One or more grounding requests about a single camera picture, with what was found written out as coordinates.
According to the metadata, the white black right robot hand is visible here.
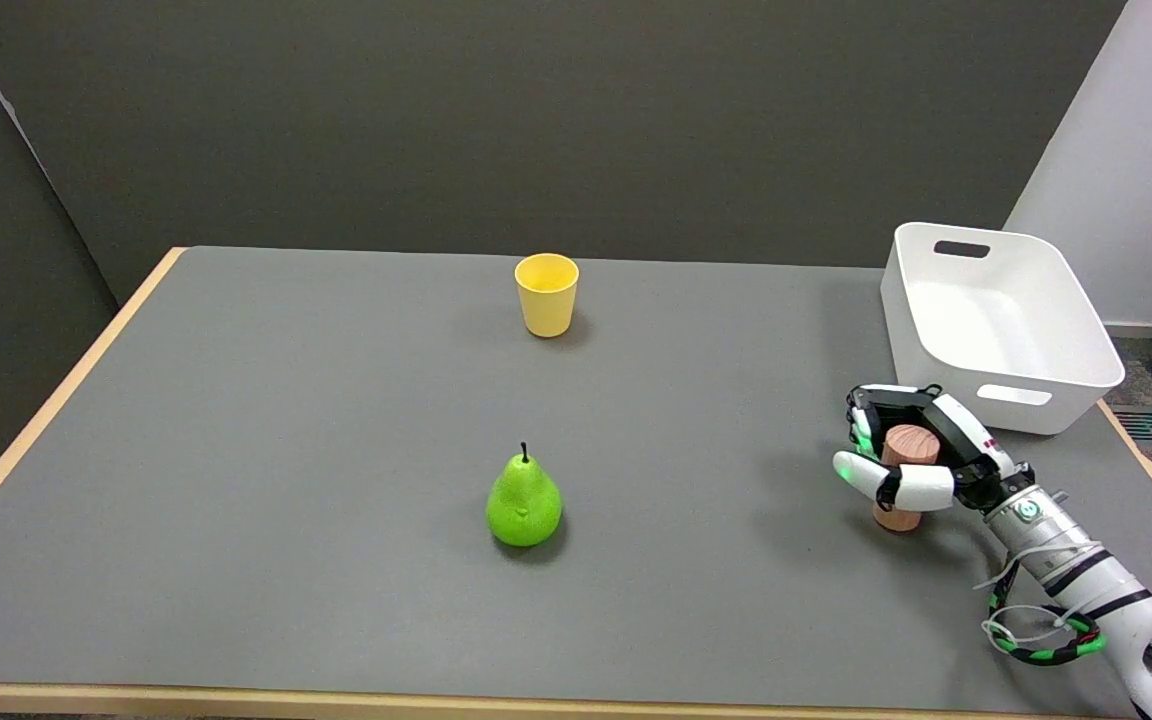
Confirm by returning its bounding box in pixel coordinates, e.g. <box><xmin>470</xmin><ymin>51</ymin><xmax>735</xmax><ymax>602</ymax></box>
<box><xmin>832</xmin><ymin>384</ymin><xmax>1035</xmax><ymax>515</ymax></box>

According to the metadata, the wooden cylinder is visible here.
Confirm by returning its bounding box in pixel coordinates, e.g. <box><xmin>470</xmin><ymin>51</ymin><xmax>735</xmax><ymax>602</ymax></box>
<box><xmin>872</xmin><ymin>424</ymin><xmax>942</xmax><ymax>533</ymax></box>

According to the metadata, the white plastic bin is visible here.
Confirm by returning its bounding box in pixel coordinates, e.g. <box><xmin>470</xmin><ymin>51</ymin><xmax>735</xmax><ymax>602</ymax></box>
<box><xmin>880</xmin><ymin>222</ymin><xmax>1127</xmax><ymax>436</ymax></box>

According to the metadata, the green pear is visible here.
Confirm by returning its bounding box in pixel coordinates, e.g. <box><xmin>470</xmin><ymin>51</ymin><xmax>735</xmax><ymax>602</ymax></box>
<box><xmin>485</xmin><ymin>442</ymin><xmax>564</xmax><ymax>548</ymax></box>

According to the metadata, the yellow cup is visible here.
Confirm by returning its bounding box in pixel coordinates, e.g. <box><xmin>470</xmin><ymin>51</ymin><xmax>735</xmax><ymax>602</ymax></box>
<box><xmin>514</xmin><ymin>253</ymin><xmax>580</xmax><ymax>339</ymax></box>

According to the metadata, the green black braided cable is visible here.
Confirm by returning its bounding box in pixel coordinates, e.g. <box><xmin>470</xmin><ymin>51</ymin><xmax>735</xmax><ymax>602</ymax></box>
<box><xmin>984</xmin><ymin>570</ymin><xmax>1152</xmax><ymax>669</ymax></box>

